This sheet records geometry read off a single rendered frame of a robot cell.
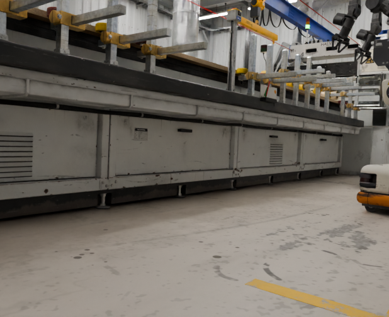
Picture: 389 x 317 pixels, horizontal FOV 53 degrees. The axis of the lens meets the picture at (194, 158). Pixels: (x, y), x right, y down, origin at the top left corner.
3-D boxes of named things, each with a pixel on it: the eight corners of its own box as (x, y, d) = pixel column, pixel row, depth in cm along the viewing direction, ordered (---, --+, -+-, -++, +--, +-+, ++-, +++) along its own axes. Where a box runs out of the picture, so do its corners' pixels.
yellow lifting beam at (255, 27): (277, 44, 852) (278, 29, 851) (235, 24, 718) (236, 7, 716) (273, 45, 858) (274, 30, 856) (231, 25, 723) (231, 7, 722)
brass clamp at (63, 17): (85, 30, 161) (86, 17, 161) (56, 21, 151) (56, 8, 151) (77, 32, 165) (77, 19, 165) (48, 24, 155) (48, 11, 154)
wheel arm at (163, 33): (171, 38, 161) (172, 28, 161) (166, 36, 159) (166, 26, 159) (103, 50, 188) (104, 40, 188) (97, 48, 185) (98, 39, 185)
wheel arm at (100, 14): (126, 17, 142) (126, 5, 141) (119, 14, 139) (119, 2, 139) (57, 33, 168) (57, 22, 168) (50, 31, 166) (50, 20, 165)
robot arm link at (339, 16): (355, 7, 237) (360, 11, 244) (338, 2, 244) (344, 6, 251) (346, 26, 241) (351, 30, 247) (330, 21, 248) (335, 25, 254)
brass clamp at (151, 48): (167, 58, 201) (167, 48, 201) (148, 53, 190) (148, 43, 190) (158, 59, 205) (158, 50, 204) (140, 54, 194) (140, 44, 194)
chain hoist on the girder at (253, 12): (266, 26, 792) (267, 2, 790) (258, 22, 766) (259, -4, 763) (255, 27, 808) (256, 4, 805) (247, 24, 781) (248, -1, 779)
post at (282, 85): (284, 110, 315) (287, 50, 312) (282, 110, 312) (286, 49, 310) (280, 110, 317) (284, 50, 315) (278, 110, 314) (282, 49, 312)
